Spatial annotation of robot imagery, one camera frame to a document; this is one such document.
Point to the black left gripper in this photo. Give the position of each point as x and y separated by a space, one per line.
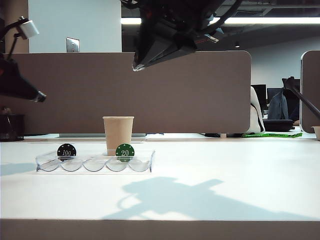
3 75

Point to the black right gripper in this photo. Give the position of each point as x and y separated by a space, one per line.
175 15

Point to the black poker chip 100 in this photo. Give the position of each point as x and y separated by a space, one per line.
67 152

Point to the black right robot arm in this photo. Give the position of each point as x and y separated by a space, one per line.
210 6

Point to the brown paper cup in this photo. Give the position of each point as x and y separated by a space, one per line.
118 132

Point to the clear plastic chip tray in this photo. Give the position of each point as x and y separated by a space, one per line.
95 167

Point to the green poker chip 20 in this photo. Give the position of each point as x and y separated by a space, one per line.
125 153

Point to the wide brown desk partition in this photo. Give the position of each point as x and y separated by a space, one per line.
175 100

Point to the white partition foot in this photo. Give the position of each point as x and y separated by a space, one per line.
223 136

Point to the long ceiling light strip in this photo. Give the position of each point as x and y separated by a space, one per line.
270 20

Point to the blue denim jacket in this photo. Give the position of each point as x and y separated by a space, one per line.
277 107

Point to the green printed tape strip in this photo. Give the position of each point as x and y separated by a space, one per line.
272 135

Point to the narrow brown desk partition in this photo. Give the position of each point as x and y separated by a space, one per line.
312 75

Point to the small beige paper bowl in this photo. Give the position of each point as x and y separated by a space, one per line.
317 132

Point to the metal wall switch plate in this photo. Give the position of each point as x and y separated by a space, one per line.
72 45

